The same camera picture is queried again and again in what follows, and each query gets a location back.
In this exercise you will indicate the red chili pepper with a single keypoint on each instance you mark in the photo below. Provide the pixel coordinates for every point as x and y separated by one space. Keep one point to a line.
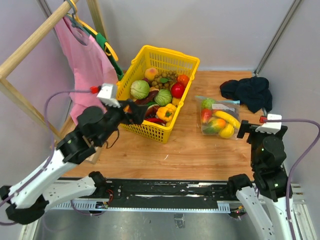
156 120

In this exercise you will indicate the grey hanger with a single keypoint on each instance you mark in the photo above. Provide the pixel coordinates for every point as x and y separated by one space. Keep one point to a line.
76 27

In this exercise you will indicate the green garment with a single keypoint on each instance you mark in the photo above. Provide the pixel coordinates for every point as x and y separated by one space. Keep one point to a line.
108 50

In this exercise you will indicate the yellow hanger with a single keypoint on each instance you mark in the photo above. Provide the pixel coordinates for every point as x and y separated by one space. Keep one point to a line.
75 15

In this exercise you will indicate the orange persimmon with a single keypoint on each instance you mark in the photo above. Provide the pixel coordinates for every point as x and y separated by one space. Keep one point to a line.
183 79

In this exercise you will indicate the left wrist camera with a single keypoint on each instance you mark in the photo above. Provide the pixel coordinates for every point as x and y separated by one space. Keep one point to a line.
106 93

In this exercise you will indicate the pink shirt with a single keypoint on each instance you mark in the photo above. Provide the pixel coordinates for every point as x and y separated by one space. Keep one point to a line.
88 62

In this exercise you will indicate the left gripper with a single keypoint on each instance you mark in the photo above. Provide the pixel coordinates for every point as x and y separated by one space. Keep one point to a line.
136 116

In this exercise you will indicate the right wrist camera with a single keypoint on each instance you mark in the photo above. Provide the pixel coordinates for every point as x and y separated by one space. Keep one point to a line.
271 124

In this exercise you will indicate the banana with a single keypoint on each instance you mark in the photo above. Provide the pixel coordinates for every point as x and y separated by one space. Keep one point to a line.
228 118

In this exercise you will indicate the yellow bell pepper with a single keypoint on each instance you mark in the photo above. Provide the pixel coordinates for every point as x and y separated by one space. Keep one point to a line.
166 113

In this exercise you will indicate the peach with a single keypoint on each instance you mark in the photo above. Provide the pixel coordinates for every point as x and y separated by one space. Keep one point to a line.
150 73

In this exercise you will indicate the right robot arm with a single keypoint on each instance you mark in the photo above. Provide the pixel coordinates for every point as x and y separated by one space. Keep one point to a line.
268 200

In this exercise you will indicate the green grapes bunch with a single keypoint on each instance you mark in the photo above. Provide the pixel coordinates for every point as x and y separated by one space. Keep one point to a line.
164 80

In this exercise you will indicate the brown sweet potato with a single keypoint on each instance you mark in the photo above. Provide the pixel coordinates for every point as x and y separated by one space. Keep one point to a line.
150 97

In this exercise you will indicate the small yellow fruit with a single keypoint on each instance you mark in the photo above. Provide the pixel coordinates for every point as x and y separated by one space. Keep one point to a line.
175 101

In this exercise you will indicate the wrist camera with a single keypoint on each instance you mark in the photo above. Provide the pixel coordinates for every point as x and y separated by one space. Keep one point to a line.
271 124
106 93

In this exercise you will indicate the mango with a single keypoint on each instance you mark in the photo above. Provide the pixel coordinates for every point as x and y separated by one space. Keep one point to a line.
214 126

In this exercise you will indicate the clear zip top bag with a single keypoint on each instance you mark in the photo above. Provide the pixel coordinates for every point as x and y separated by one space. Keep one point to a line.
229 106

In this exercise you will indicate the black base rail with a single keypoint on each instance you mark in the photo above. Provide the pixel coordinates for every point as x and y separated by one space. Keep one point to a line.
157 195

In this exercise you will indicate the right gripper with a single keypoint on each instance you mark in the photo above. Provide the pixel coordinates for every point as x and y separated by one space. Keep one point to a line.
245 126

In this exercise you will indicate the red apple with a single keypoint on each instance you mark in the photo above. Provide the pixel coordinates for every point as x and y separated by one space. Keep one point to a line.
177 90

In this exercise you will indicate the dark navy cloth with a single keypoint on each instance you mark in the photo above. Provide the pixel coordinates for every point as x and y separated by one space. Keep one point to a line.
253 92

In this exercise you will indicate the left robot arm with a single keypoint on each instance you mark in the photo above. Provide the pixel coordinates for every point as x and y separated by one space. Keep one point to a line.
30 198

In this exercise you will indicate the wooden clothes rack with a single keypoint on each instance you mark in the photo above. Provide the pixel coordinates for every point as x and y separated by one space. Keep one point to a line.
27 46

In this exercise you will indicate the yellow plastic basket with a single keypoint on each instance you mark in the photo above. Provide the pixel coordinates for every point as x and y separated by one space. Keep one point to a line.
163 59

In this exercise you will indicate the red orange fruit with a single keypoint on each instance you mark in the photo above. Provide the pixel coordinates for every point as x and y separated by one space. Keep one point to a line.
206 115

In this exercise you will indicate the green custard apple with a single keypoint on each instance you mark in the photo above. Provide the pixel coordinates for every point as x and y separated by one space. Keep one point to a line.
208 103

